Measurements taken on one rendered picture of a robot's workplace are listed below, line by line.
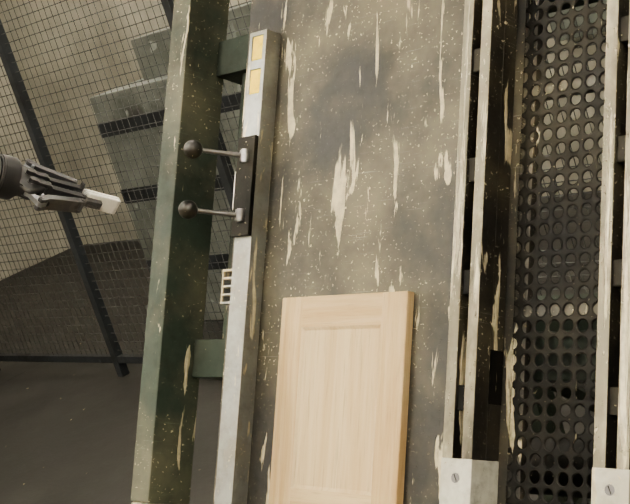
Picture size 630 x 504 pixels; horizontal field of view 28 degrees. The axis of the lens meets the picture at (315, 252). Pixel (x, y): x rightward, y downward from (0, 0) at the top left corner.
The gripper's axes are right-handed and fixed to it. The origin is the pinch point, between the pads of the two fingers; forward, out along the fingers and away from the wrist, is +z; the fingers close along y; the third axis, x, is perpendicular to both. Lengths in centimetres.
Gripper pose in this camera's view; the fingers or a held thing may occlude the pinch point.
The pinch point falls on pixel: (99, 201)
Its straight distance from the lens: 228.6
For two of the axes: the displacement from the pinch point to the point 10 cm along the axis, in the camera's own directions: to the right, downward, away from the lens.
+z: 8.0, 2.1, 5.7
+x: -4.9, 7.7, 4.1
